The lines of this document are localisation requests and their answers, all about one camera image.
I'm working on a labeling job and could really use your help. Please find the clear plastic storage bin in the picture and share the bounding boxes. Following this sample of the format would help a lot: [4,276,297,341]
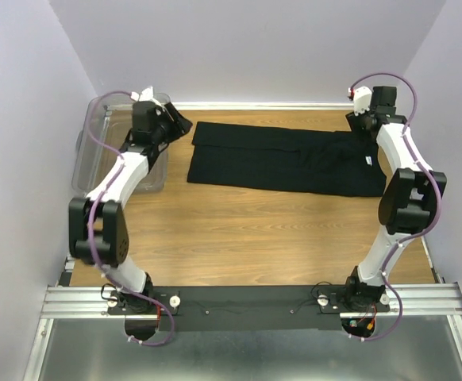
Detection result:
[71,92,171,195]

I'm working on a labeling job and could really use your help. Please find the black t shirt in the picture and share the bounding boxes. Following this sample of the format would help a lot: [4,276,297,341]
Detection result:
[187,121,387,198]

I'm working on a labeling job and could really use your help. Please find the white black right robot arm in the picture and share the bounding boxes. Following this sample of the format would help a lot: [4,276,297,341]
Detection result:
[343,87,447,308]

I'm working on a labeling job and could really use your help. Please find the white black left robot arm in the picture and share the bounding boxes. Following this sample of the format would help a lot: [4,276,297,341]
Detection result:
[68,98,192,311]

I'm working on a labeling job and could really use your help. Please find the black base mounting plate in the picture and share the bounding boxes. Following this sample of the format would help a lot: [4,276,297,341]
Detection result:
[105,282,391,337]

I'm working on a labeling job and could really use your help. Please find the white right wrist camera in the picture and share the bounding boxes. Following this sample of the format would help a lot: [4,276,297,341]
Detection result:
[348,87,373,116]

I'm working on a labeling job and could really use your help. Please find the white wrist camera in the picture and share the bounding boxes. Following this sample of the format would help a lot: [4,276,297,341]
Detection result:
[129,86,164,107]
[348,87,373,116]

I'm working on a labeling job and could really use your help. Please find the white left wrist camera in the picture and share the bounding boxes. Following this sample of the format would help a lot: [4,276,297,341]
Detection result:
[129,86,164,107]

